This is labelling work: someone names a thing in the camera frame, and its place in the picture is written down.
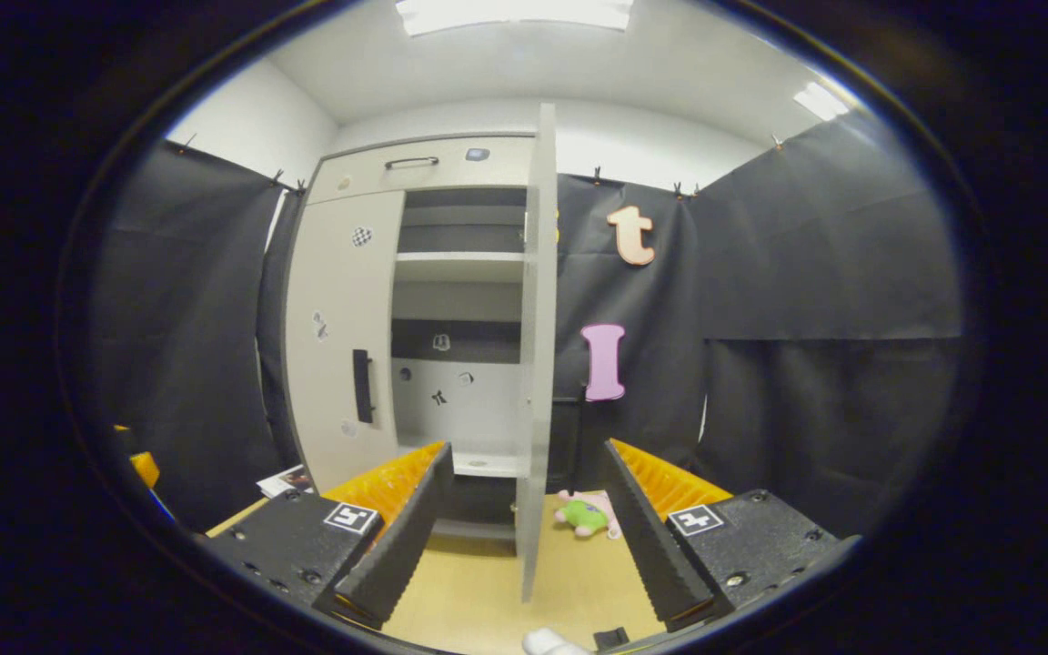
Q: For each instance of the grey cabinet shelf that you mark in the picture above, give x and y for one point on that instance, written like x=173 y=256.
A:
x=460 y=267
x=488 y=462

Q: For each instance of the grey cabinet drawer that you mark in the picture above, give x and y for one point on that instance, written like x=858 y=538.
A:
x=369 y=187

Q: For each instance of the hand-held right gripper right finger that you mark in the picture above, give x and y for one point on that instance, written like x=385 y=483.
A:
x=647 y=546

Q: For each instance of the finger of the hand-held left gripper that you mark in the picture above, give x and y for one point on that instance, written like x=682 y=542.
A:
x=146 y=469

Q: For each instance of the cabinet door with heart sticker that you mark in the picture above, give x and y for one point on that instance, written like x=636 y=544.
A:
x=342 y=300

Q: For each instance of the white printed booklet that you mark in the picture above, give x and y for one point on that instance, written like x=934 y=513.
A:
x=283 y=480

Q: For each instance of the pink and green plush toy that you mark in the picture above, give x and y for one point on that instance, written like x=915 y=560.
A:
x=583 y=517

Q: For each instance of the long ceiling light panel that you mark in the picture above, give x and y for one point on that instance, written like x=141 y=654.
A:
x=515 y=15

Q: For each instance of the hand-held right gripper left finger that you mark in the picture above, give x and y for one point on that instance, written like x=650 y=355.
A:
x=406 y=546

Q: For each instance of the small ceiling light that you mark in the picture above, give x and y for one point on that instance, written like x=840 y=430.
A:
x=821 y=101

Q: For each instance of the grey double-door shoe cabinet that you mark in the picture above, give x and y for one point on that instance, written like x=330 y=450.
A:
x=488 y=409

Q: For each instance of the black backdrop cloth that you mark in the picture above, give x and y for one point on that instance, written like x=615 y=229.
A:
x=806 y=273

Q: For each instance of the cabinet door with square stickers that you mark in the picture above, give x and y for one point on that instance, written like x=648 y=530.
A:
x=538 y=318

